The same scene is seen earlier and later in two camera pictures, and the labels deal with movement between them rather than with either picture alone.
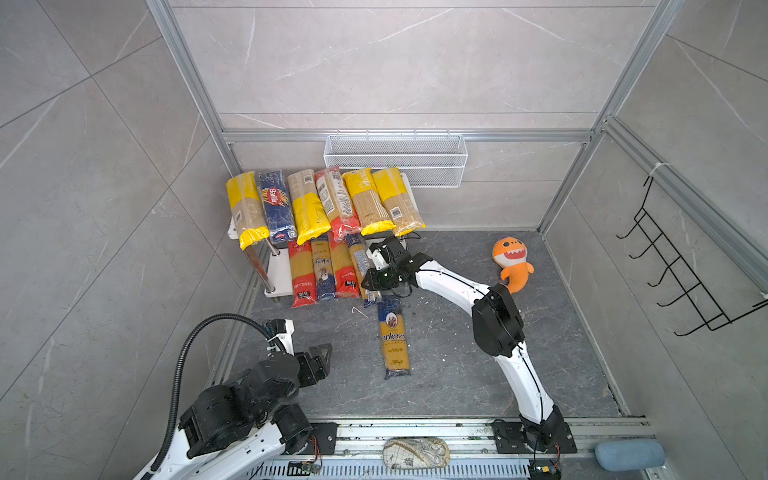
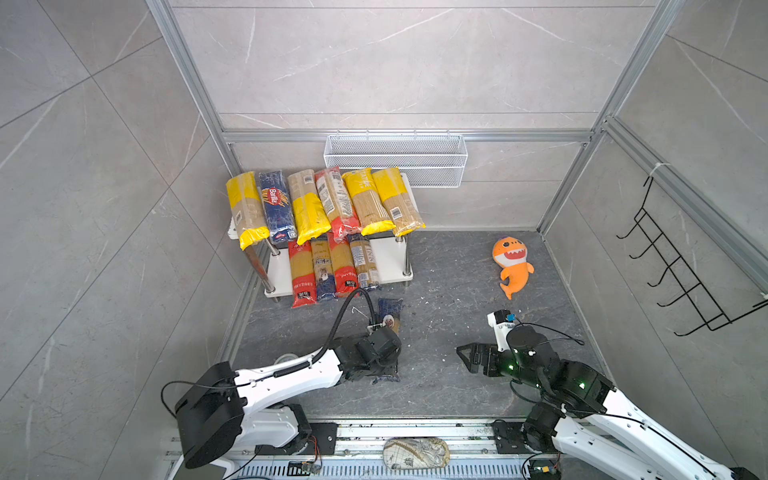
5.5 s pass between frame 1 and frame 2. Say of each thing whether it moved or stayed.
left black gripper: moved
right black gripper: moved
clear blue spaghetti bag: stayed
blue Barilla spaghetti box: stayed
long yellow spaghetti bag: stayed
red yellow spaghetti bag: stayed
